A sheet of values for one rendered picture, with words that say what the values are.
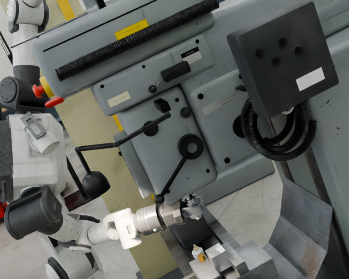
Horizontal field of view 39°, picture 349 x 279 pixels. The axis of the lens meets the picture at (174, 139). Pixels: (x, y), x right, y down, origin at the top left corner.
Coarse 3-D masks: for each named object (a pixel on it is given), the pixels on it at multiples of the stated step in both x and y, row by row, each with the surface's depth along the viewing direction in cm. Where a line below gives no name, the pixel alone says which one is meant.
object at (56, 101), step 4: (84, 88) 148; (88, 88) 149; (76, 92) 148; (68, 96) 147; (52, 100) 146; (56, 100) 146; (60, 100) 146; (48, 104) 146; (52, 104) 146; (56, 104) 147
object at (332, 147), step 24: (336, 48) 131; (336, 72) 132; (336, 96) 133; (336, 120) 135; (312, 144) 142; (336, 144) 136; (288, 168) 171; (312, 168) 149; (336, 168) 138; (312, 192) 160; (336, 192) 142; (336, 216) 151; (336, 240) 159; (336, 264) 171
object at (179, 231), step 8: (184, 224) 190; (192, 224) 191; (200, 224) 192; (176, 232) 194; (184, 232) 190; (192, 232) 191; (200, 232) 192; (208, 232) 193; (184, 240) 191; (192, 240) 192; (200, 240) 193
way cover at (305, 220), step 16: (288, 192) 176; (304, 192) 165; (288, 208) 176; (304, 208) 165; (320, 208) 155; (288, 224) 175; (304, 224) 165; (320, 224) 155; (272, 240) 182; (288, 240) 172; (304, 240) 164; (320, 240) 155; (272, 256) 176; (288, 256) 169; (304, 256) 161; (320, 256) 154; (288, 272) 164; (304, 272) 159
